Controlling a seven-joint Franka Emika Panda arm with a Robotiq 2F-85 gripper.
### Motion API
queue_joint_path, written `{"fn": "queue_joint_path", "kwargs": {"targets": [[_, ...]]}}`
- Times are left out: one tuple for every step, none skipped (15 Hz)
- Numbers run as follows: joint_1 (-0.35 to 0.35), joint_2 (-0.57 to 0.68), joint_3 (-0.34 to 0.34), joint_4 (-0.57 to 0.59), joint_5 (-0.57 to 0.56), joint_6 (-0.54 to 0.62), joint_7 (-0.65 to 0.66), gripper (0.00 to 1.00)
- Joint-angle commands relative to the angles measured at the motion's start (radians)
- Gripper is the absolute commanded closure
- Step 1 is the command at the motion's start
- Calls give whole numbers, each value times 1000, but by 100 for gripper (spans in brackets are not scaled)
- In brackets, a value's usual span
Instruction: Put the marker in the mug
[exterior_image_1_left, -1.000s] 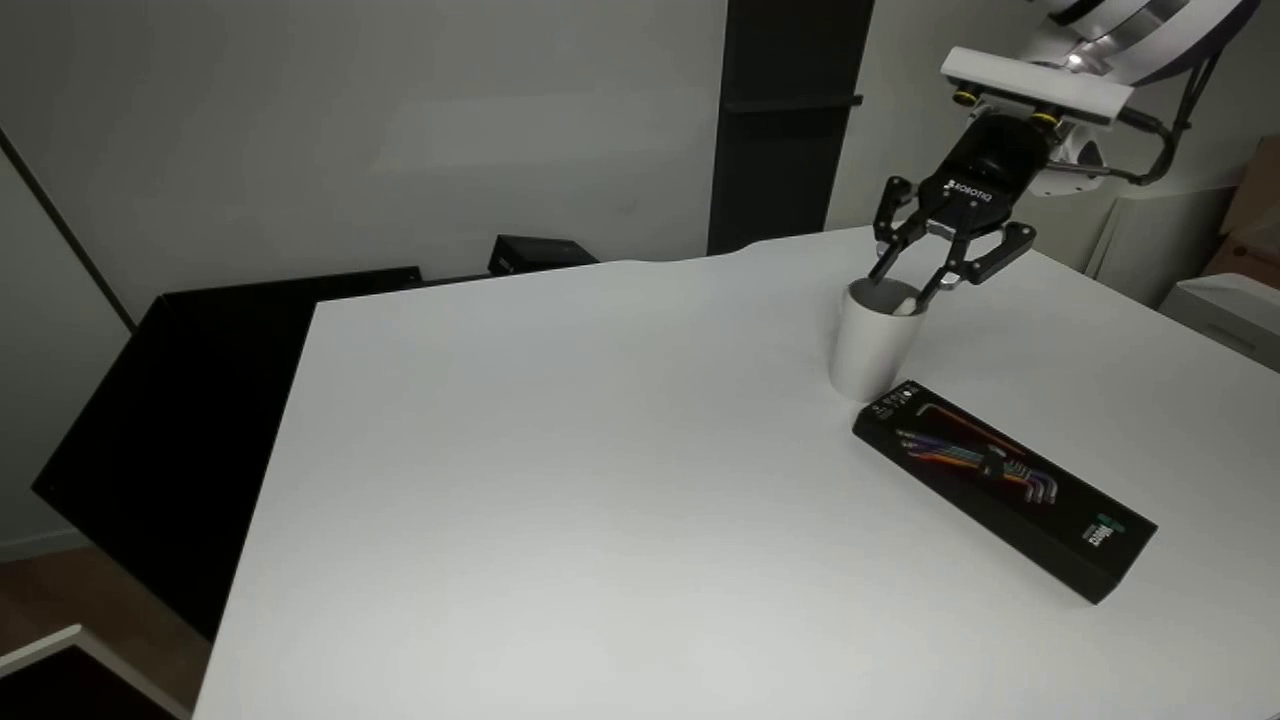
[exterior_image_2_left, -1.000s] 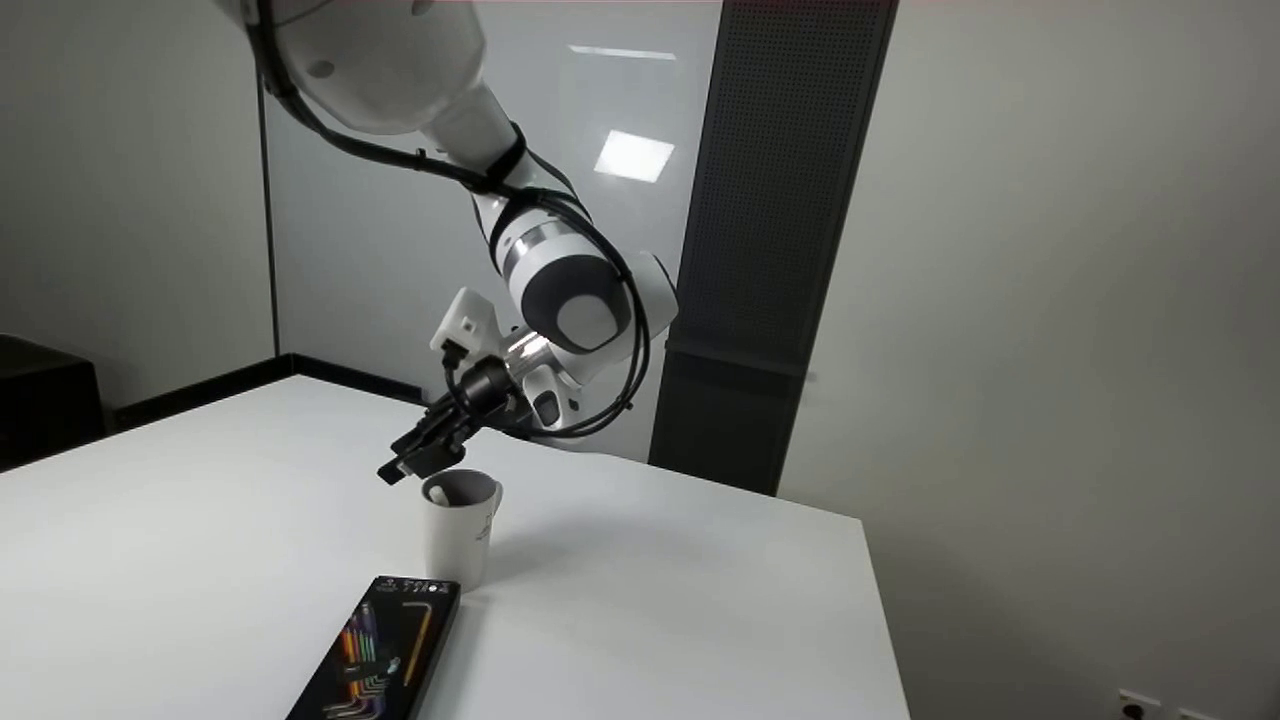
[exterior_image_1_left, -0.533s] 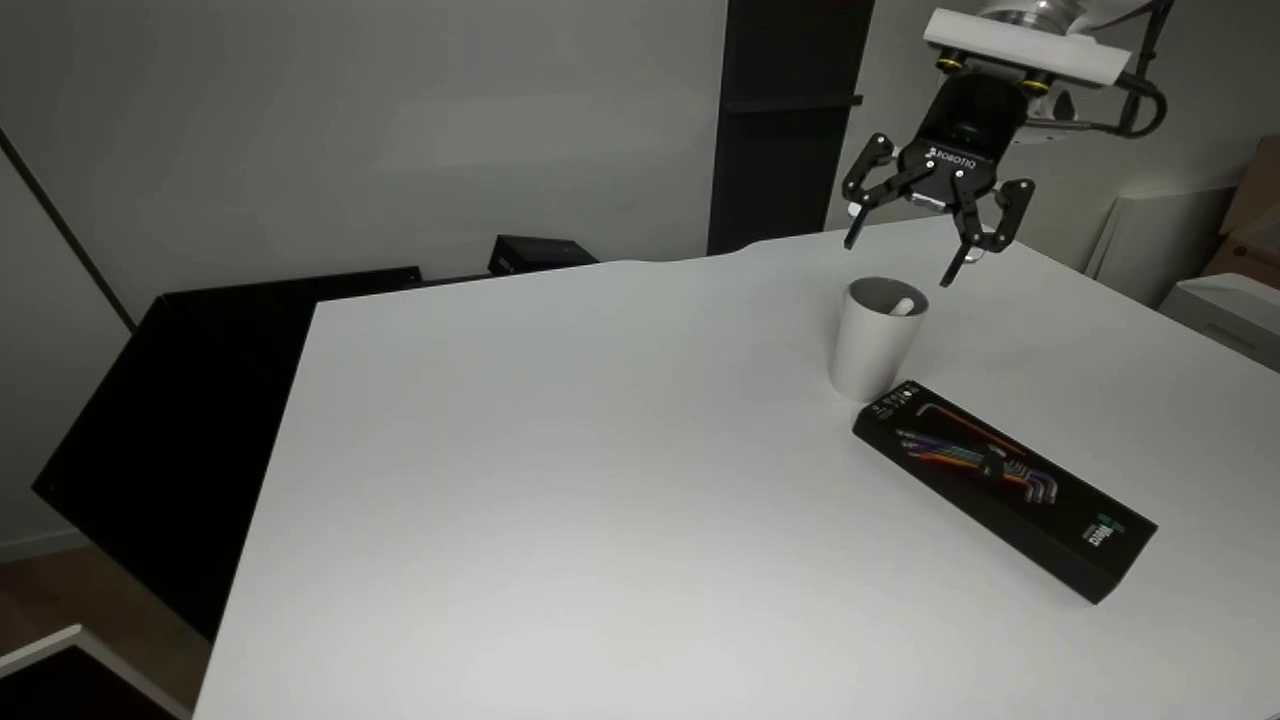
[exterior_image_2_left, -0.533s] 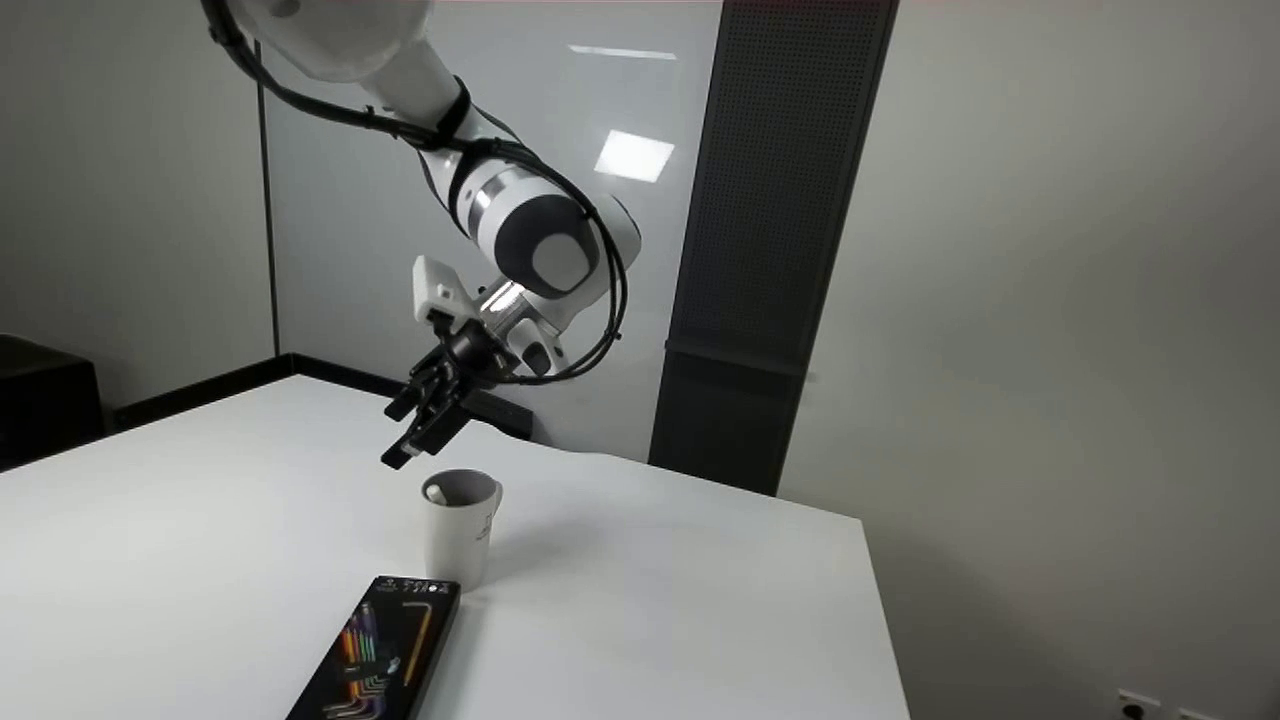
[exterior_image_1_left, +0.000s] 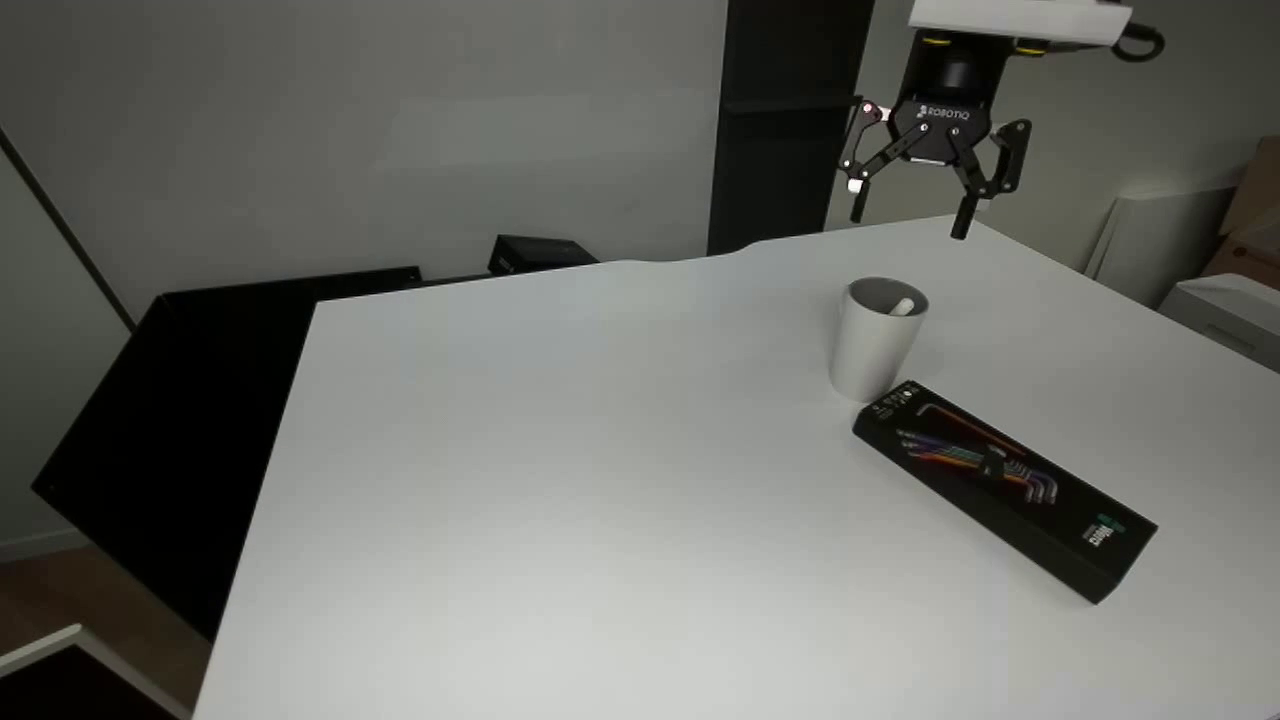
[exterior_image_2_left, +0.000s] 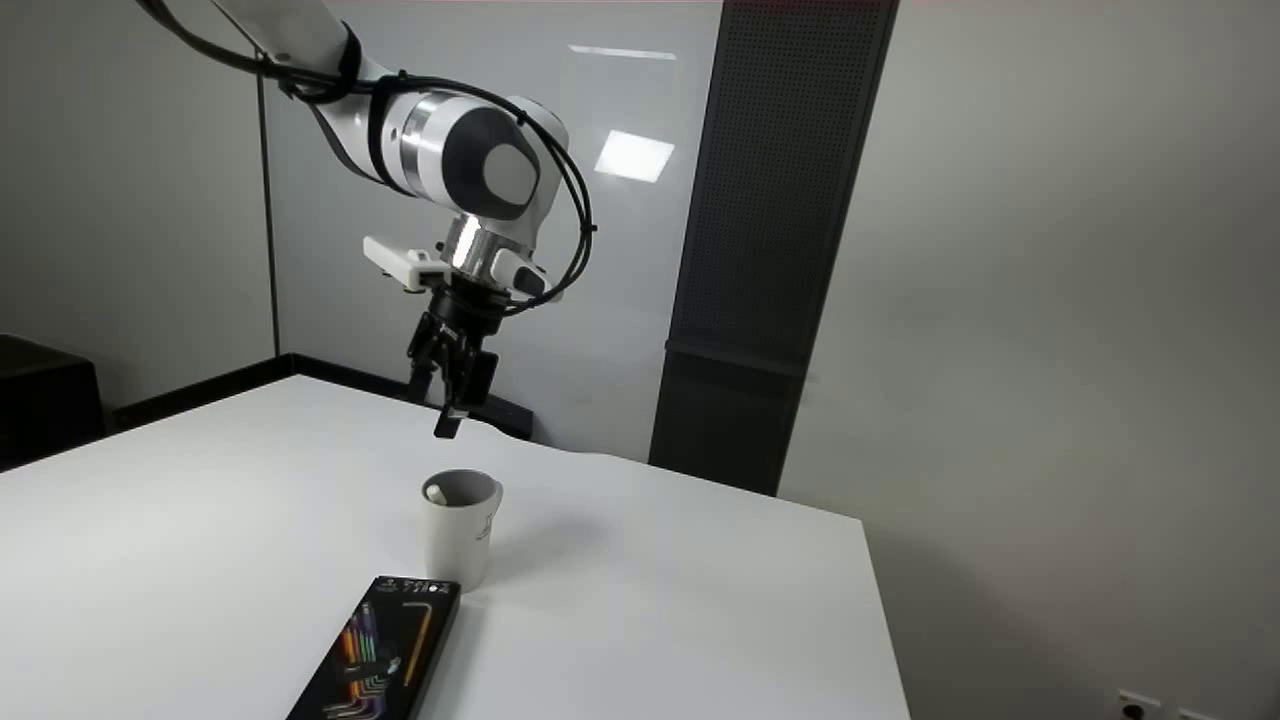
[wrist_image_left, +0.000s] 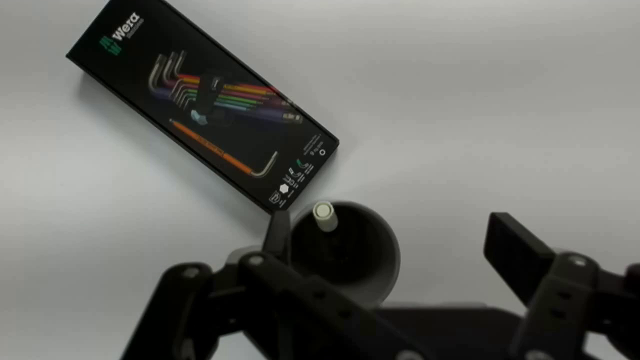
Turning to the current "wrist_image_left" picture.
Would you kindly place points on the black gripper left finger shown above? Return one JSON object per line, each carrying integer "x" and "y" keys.
{"x": 293, "y": 307}

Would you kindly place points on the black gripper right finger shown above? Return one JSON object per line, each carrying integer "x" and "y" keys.
{"x": 561, "y": 287}

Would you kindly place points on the black marker with white cap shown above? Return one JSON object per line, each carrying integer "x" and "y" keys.
{"x": 324, "y": 217}

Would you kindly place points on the white mug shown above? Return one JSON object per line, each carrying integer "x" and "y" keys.
{"x": 352, "y": 256}

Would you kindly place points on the black hex key set box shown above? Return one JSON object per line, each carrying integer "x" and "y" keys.
{"x": 207, "y": 101}

